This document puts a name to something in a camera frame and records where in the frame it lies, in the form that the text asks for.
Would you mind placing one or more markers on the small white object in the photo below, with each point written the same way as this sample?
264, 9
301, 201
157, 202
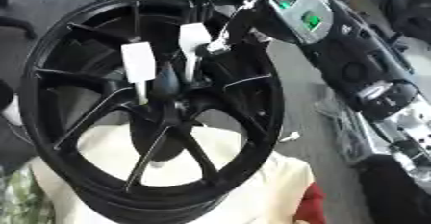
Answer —
290, 136

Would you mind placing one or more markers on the cream cloth cover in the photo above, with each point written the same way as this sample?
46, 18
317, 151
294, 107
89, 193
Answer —
269, 189

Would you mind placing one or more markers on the red cloth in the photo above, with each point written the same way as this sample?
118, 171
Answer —
311, 205

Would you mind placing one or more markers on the black spoked wheel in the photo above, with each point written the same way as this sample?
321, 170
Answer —
262, 106

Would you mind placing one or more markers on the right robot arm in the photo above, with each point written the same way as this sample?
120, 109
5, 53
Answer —
359, 61

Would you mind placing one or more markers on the green patterned cloth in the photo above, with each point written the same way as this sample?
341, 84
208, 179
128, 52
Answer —
19, 199

